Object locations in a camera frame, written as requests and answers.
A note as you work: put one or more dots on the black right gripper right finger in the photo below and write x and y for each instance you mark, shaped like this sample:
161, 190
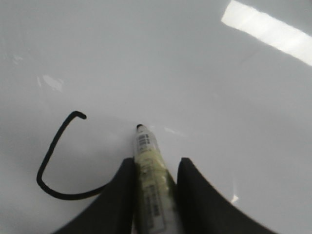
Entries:
205, 211

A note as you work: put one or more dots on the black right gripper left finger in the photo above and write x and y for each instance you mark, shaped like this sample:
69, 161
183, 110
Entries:
112, 211

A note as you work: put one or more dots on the white black whiteboard marker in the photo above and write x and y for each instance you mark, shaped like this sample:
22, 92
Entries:
156, 210

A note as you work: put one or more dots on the white whiteboard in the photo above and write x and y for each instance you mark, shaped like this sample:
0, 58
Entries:
227, 83

